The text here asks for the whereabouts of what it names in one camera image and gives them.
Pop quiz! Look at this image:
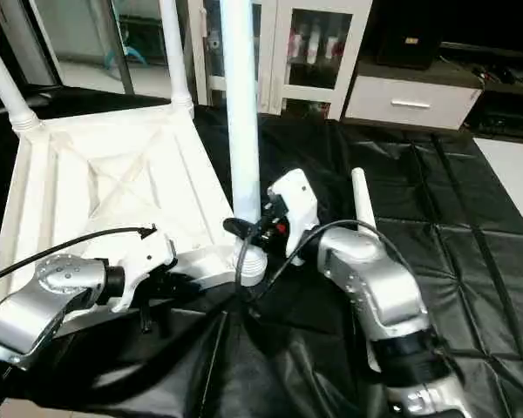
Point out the white plastic table leg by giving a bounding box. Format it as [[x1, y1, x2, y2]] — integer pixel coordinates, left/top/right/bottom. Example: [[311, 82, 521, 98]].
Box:
[[160, 0, 196, 112], [350, 167, 378, 234], [0, 26, 43, 133], [219, 0, 269, 284]]

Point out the white plastic table top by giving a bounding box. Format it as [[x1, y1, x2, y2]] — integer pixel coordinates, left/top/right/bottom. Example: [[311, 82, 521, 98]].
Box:
[[0, 103, 269, 336]]

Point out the black work mat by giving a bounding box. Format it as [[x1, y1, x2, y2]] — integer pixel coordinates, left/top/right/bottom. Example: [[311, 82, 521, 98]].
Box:
[[0, 83, 523, 418]]

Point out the white glass-door cabinet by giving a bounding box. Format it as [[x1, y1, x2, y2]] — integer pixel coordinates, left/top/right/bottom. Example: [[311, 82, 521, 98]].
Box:
[[187, 0, 373, 118]]

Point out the white drawer unit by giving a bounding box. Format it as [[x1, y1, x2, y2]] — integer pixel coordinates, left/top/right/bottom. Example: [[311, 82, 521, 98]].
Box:
[[343, 74, 485, 131]]

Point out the blue metal stand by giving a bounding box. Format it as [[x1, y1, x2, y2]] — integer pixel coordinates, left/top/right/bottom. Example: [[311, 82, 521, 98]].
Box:
[[105, 35, 149, 75]]

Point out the dark floor crate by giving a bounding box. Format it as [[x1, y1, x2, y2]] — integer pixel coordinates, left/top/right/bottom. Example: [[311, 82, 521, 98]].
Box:
[[122, 13, 171, 62]]

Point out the black box with yellow label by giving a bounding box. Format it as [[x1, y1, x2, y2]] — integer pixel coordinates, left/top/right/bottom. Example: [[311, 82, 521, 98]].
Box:
[[377, 0, 445, 71]]

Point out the white flat panel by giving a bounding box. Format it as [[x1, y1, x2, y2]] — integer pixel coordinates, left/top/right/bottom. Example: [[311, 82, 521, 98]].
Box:
[[473, 138, 523, 240]]

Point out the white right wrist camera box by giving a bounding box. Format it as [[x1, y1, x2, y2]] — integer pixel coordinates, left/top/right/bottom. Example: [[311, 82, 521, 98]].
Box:
[[266, 169, 321, 266]]

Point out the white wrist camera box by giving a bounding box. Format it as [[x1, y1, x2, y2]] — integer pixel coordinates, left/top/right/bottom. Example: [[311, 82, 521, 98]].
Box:
[[109, 228, 180, 313], [266, 169, 321, 266]]

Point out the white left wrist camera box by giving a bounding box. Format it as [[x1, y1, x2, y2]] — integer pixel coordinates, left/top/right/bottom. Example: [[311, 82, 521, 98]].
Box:
[[109, 228, 180, 313]]

